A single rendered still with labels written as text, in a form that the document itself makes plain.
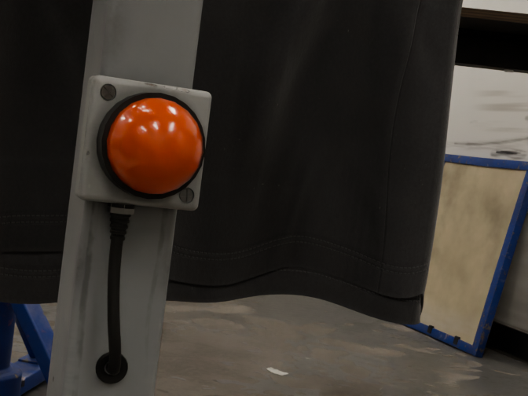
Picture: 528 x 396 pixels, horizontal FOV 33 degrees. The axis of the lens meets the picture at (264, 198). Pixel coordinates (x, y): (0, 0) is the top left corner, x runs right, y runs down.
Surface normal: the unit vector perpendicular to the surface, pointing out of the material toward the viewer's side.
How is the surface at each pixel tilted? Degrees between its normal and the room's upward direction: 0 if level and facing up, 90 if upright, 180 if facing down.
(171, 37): 90
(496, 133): 90
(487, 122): 90
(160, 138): 80
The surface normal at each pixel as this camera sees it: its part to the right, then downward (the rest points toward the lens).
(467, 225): -0.88, -0.28
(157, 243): 0.37, 0.10
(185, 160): 0.74, 0.29
